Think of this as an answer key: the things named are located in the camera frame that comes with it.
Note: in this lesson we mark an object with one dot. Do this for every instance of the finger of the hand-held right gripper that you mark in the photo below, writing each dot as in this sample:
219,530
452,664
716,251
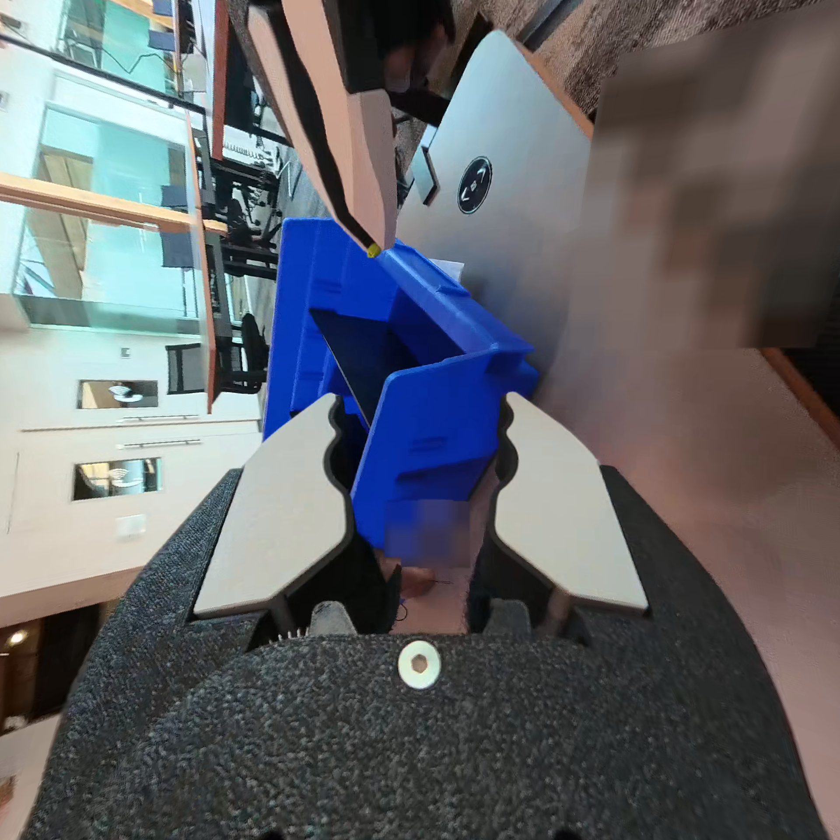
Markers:
272,46
358,151

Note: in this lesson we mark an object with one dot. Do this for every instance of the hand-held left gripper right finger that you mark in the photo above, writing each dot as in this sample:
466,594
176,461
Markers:
568,518

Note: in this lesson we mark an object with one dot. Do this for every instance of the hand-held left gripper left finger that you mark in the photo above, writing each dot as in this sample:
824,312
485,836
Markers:
275,518

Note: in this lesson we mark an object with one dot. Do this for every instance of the translucent plastic bag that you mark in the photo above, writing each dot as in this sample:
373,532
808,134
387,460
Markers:
453,266

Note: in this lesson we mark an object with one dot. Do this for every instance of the blue plastic storage bin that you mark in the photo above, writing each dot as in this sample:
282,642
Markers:
433,407

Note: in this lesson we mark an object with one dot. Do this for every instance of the dark rectangular desk plate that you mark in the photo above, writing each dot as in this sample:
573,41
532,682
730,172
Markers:
424,172

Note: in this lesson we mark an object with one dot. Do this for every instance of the round black desk control button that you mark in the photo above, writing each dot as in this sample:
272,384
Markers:
475,185

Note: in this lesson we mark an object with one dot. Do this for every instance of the grey desk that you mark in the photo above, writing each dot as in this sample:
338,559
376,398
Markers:
689,472

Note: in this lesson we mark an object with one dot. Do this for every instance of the dark door window panel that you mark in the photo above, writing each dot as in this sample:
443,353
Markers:
118,394
117,478

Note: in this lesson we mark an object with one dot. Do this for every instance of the black office chair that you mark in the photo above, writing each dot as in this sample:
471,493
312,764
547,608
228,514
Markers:
248,351

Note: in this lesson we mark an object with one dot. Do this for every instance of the wooden edged table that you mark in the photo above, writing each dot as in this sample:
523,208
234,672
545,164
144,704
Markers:
210,328

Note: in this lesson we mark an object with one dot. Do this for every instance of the glass balustrade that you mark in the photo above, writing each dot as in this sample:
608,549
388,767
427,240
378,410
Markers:
98,262

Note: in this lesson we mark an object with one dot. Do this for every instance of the black table frame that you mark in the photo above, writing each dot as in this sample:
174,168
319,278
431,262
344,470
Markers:
243,216

